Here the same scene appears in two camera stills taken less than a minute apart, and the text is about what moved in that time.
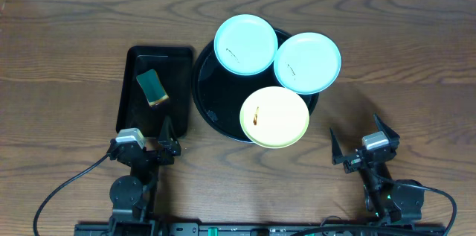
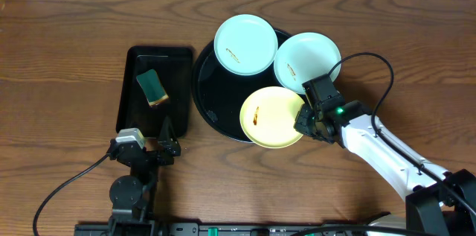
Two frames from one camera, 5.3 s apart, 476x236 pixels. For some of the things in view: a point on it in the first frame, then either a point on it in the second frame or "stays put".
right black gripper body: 353,164 to 306,123
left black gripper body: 147,155 stays put
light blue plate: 307,63 stays put
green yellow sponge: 152,87 stays put
